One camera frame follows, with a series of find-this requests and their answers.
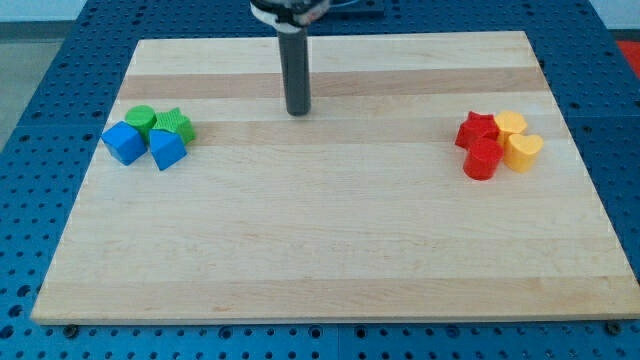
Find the red star block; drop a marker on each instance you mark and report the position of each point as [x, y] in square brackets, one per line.
[476, 126]

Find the blue pentagon block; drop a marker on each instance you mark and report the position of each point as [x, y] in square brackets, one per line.
[166, 148]

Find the blue cube block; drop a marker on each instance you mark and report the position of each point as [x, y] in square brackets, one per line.
[124, 143]

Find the yellow heart block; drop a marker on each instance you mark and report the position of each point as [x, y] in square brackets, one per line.
[521, 151]

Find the green cylinder block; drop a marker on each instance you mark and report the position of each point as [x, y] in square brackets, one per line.
[142, 118]

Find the green star block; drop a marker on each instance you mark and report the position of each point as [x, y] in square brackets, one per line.
[174, 121]

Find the red cylinder block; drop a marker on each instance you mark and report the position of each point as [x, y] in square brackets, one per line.
[482, 159]

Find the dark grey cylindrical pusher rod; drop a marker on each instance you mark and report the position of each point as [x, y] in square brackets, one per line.
[293, 50]

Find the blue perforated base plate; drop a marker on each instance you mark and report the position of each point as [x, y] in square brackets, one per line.
[45, 159]

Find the yellow hexagon block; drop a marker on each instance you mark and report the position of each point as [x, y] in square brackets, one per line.
[509, 123]

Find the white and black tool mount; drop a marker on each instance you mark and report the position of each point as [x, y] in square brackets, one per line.
[296, 13]

